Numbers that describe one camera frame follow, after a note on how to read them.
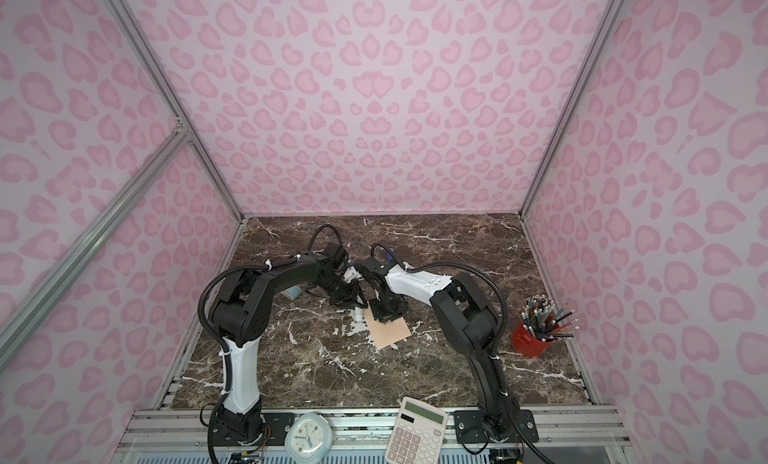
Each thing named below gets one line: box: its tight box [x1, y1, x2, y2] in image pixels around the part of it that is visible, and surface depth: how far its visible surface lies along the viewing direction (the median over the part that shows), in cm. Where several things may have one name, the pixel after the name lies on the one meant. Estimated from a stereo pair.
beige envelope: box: [363, 302, 412, 350], surface depth 91 cm
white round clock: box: [284, 412, 333, 464], surface depth 71 cm
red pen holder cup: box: [512, 294, 579, 357], surface depth 77 cm
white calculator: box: [384, 396, 449, 464], surface depth 72 cm
